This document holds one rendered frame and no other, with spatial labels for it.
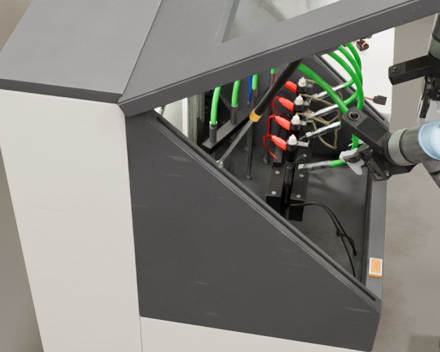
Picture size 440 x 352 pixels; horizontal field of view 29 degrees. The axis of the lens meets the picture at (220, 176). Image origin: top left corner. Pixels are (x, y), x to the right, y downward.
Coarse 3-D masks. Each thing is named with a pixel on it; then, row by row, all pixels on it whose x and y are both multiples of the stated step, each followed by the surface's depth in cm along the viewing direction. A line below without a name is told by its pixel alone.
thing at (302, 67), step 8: (304, 72) 183; (312, 72) 182; (320, 80) 182; (216, 88) 201; (328, 88) 182; (216, 96) 203; (336, 96) 182; (216, 104) 205; (344, 104) 183; (216, 112) 207; (344, 112) 183; (216, 120) 209; (352, 136) 186; (336, 160) 194
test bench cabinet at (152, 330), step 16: (144, 320) 212; (160, 320) 211; (144, 336) 217; (160, 336) 215; (176, 336) 214; (192, 336) 213; (208, 336) 212; (224, 336) 211; (240, 336) 209; (256, 336) 208
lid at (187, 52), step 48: (192, 0) 180; (240, 0) 172; (288, 0) 162; (336, 0) 152; (384, 0) 140; (432, 0) 135; (144, 48) 174; (192, 48) 163; (240, 48) 153; (288, 48) 146; (336, 48) 148; (144, 96) 159
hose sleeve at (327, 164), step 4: (308, 164) 200; (312, 164) 199; (316, 164) 198; (320, 164) 197; (324, 164) 196; (328, 164) 195; (304, 168) 200; (308, 168) 199; (312, 168) 199; (316, 168) 198; (320, 168) 197; (324, 168) 197
